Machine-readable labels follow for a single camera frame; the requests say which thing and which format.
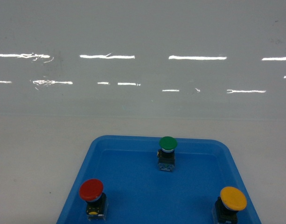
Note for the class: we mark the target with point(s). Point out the red mushroom push button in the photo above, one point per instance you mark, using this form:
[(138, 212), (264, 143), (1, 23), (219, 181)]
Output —
[(92, 192)]

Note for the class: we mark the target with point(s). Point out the yellow mushroom push button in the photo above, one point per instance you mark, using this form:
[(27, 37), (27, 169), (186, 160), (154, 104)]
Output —
[(230, 201)]

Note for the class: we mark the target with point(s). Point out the green mushroom push button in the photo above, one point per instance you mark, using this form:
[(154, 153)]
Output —
[(166, 153)]

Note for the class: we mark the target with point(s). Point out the blue plastic tray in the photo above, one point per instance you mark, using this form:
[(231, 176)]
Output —
[(139, 193)]

